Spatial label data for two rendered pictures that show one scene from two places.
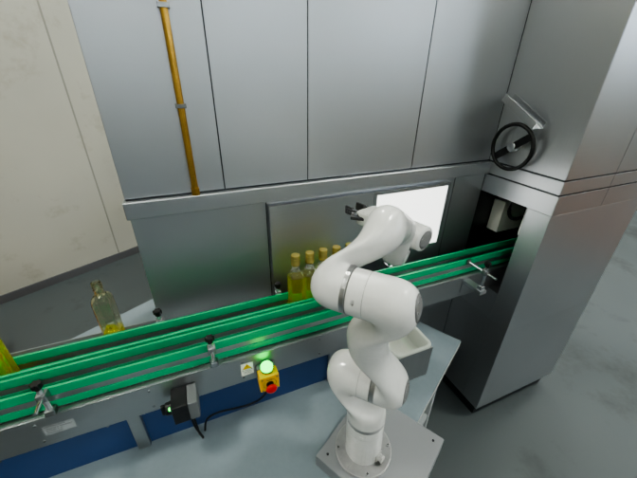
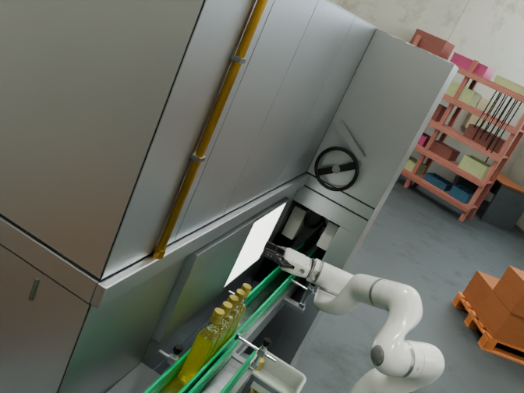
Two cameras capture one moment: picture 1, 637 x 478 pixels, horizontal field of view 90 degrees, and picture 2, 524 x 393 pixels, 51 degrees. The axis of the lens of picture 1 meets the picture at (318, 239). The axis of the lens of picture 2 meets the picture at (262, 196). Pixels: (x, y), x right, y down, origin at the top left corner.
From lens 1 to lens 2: 1.36 m
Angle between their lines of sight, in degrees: 49
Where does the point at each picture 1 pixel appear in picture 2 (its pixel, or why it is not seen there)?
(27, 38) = not seen: outside the picture
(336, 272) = (405, 348)
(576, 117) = (391, 160)
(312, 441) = not seen: outside the picture
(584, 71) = (401, 126)
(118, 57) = (185, 110)
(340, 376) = not seen: outside the picture
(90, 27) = (184, 80)
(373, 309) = (430, 370)
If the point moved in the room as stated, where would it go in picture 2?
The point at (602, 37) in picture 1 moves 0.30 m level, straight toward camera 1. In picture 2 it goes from (416, 107) to (444, 126)
